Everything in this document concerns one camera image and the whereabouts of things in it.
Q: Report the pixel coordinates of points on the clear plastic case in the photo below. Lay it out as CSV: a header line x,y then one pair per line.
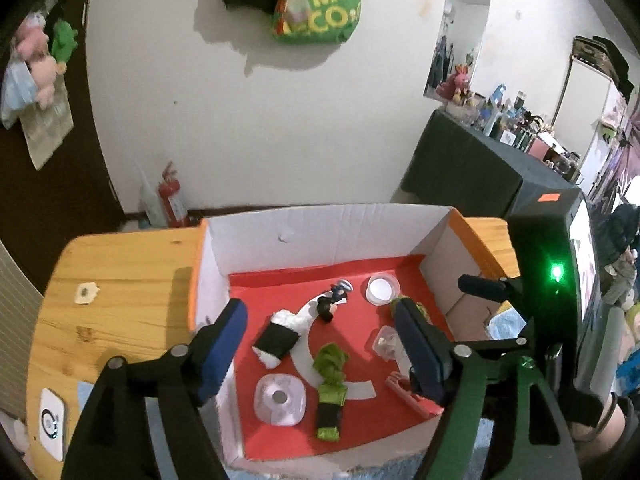
x,y
385,342

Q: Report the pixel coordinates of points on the pink rabbit plush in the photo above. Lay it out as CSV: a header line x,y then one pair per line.
x,y
455,82

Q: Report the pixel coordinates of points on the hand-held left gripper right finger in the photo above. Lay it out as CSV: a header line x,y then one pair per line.
x,y
425,355

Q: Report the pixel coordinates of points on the pink plastic stand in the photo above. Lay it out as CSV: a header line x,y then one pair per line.
x,y
397,385

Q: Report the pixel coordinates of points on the beige paper bag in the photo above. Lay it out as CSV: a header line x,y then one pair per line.
x,y
47,135

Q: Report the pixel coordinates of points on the green and black fuzzy sock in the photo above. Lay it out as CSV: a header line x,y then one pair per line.
x,y
330,400

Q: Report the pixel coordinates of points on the black and white sock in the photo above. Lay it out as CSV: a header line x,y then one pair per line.
x,y
275,340

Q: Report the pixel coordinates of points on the green plush toy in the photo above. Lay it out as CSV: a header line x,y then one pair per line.
x,y
64,40

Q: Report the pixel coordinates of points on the round clear container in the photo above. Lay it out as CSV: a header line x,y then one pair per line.
x,y
381,290

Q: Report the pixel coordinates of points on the black haired toy figurine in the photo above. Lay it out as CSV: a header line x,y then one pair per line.
x,y
327,305

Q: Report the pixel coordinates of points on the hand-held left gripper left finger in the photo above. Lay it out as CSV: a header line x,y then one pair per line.
x,y
220,350

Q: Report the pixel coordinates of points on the white refrigerator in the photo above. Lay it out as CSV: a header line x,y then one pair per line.
x,y
587,120

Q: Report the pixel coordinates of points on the arched wall mirror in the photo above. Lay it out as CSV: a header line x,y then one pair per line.
x,y
465,25

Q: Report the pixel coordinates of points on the dark cloth covered table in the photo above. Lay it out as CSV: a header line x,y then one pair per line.
x,y
465,170

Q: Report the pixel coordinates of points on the white flat device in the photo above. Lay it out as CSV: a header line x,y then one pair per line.
x,y
52,440

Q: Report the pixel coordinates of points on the pink pig plush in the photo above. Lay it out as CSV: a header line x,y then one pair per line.
x,y
32,42

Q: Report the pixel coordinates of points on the person's right forearm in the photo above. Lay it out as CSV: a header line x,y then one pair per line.
x,y
617,427

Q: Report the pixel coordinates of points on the clear square plastic lid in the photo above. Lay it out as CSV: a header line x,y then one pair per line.
x,y
265,402

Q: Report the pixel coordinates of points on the orange cardboard box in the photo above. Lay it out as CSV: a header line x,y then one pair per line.
x,y
280,285

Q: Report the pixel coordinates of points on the clear plastic bag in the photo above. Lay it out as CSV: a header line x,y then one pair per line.
x,y
17,95

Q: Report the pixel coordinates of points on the pale pink plush toy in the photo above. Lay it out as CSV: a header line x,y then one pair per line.
x,y
47,80

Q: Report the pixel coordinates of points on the small cream sticker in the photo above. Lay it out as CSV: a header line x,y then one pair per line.
x,y
86,294

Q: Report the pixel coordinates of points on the green tote bag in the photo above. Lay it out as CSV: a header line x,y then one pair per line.
x,y
325,10

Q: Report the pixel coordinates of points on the camouflage bag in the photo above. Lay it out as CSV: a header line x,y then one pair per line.
x,y
595,52

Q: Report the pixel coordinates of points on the red fire extinguisher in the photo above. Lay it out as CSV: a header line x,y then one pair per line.
x,y
172,200

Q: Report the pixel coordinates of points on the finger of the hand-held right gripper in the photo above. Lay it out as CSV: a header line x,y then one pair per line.
x,y
500,344
487,287

